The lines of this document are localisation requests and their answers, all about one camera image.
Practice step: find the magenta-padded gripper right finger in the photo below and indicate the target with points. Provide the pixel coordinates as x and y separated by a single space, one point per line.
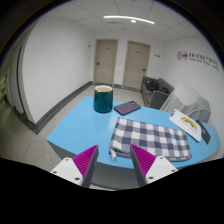
156 168

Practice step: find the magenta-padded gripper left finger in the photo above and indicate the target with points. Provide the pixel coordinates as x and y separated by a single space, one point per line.
71 170

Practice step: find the blue white checked towel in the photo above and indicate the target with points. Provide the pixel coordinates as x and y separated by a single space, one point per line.
150 136

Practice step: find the white rainbow print bag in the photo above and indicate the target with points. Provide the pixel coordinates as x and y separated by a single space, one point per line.
185 125

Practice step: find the black notebook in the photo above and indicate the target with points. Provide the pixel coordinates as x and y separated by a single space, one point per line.
204 132

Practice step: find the purple smartphone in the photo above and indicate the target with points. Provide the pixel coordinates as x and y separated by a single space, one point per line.
127 108

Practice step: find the grey sofa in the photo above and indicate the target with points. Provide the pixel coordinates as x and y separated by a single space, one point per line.
156 98

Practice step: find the grey cloth covered furniture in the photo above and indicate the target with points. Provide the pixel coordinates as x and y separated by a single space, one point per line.
188 101

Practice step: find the dark teal mug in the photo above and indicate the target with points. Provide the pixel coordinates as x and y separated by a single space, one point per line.
103 100

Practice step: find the black bag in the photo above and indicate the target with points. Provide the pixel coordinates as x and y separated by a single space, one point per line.
152 86

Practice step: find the beige door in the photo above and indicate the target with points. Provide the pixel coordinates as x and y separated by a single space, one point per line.
105 61
136 65

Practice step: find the small round ceiling light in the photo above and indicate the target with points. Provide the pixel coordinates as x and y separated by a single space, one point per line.
133 21

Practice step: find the long ceiling light strip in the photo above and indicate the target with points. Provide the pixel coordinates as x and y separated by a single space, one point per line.
128 18

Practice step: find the wall logo lettering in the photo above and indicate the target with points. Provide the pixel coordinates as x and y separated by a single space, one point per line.
196 58

